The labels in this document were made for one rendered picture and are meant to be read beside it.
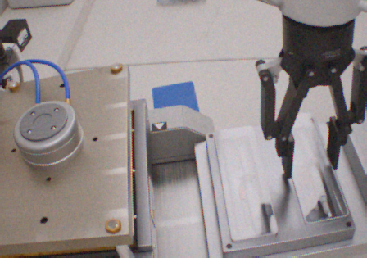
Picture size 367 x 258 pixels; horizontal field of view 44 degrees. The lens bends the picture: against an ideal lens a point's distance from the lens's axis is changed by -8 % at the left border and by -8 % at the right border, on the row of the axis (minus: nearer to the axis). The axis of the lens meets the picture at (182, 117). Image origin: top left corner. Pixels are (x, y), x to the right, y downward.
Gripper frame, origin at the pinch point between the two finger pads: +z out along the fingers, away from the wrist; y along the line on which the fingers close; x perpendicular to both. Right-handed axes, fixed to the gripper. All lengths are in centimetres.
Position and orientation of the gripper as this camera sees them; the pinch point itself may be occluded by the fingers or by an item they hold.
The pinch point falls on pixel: (310, 150)
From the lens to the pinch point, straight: 61.2
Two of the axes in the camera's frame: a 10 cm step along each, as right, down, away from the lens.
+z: 1.3, 7.2, 6.8
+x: -0.8, -6.7, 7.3
